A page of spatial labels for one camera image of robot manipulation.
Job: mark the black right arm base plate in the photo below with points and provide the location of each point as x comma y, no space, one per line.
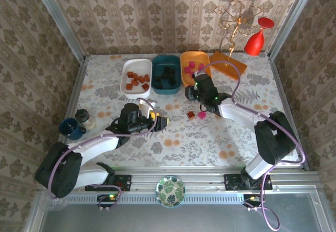
232,182

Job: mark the red wine glass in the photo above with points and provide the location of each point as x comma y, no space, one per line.
254,43

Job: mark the white plastic container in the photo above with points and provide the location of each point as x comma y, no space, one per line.
139,65

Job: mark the orange plastic container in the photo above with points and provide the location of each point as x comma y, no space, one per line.
197,57

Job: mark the aluminium frame post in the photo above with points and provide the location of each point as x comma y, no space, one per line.
292,19
57,19

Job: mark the aluminium side rail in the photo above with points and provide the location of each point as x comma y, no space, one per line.
280,85
76,85

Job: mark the aluminium cross rail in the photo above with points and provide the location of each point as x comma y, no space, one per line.
204,182

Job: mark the pink lego brick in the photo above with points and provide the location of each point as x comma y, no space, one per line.
201,66
191,64
187,70
192,74
201,115

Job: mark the floral tablecloth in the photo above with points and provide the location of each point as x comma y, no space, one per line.
199,148

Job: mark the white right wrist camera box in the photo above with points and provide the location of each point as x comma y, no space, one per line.
199,74

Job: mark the dark blue mug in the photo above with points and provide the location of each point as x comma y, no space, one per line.
71,129

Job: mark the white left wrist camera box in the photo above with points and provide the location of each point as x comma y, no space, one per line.
145,108

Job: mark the jar with black lid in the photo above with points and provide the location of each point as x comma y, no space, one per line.
85,119

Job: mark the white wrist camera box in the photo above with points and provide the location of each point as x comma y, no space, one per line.
145,108
199,74

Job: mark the leaf patterned bowl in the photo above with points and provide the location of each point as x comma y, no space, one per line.
170,191

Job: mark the clear drinking glass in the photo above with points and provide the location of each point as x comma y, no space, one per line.
56,204

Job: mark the teal plastic container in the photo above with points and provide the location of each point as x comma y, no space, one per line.
165,61

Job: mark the orange lego brick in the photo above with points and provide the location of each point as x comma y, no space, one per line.
135,76
141,79
129,86
135,82
145,86
130,74
147,78
190,115

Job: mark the black connector board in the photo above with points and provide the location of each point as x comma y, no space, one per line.
252,198
106,198

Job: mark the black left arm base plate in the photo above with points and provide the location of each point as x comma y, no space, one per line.
123,183

